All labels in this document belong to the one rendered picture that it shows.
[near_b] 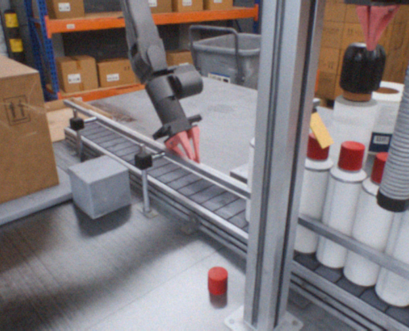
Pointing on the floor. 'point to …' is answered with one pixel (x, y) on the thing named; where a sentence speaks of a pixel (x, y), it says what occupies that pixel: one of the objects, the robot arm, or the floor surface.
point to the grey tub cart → (227, 56)
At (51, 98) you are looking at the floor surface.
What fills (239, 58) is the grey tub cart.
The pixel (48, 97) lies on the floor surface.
